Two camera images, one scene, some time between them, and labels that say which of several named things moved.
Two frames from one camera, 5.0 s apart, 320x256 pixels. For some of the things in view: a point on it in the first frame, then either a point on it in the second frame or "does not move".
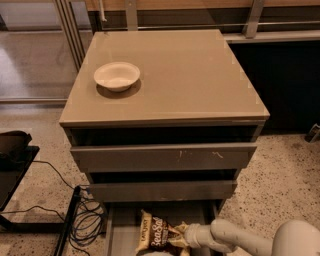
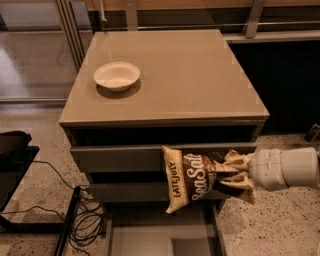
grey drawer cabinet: [162, 121] does not move
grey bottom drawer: [122, 220] does not move
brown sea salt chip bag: [158, 236] → [191, 176]
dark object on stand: [13, 145] does not move
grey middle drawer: [162, 190] does not move
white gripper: [194, 234] → [265, 169]
